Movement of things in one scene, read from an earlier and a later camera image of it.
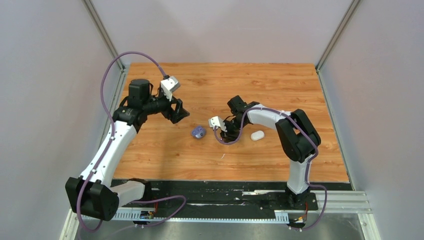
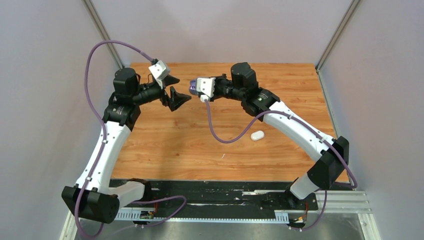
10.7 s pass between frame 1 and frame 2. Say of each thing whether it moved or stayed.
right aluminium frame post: stayed
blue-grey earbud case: moved
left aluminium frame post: stayed
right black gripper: moved
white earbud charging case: stayed
